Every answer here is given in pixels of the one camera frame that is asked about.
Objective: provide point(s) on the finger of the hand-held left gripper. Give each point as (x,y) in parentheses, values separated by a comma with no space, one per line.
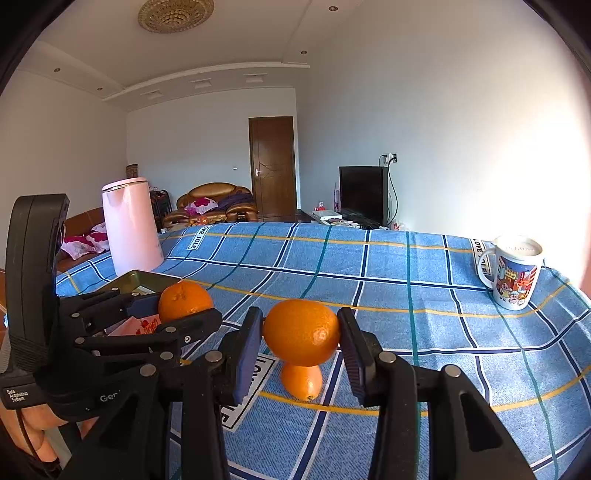
(143,304)
(194,323)

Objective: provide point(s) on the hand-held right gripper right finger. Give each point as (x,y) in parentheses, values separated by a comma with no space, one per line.
(353,364)

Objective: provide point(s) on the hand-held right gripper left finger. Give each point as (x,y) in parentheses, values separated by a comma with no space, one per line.
(249,355)

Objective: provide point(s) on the pink tin box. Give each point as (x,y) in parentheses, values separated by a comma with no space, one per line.
(147,279)

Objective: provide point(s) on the orange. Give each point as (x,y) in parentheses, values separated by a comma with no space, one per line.
(300,383)
(300,332)
(184,297)

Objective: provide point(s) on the person's left forearm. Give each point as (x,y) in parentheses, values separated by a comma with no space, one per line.
(41,434)

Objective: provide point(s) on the white floral pillow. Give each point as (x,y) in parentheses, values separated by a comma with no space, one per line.
(202,206)
(78,247)
(98,237)

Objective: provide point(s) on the blue plaid tablecloth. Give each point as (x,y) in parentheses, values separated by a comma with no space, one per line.
(369,286)

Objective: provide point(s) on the brown leather sofa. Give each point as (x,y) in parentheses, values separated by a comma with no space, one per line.
(87,216)

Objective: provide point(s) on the pink electric kettle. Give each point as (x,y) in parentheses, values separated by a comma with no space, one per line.
(131,221)

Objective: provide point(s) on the black chair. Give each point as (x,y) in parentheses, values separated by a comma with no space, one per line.
(159,207)

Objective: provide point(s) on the purple blanket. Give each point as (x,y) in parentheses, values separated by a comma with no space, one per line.
(235,201)

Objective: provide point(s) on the brown patterned stand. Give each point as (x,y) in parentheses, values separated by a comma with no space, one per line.
(131,171)

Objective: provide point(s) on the brown leather armchair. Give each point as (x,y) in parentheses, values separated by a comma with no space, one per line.
(217,190)

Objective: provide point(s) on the white flat box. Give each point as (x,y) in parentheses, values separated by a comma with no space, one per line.
(327,214)

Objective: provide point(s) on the black television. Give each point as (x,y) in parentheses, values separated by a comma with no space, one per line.
(362,194)

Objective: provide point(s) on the brown wooden door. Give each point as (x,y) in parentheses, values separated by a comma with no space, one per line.
(272,170)

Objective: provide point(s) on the white cartoon print mug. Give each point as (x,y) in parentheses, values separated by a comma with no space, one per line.
(515,277)

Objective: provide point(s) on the round gold ceiling lamp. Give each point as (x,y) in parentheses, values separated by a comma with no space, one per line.
(175,14)

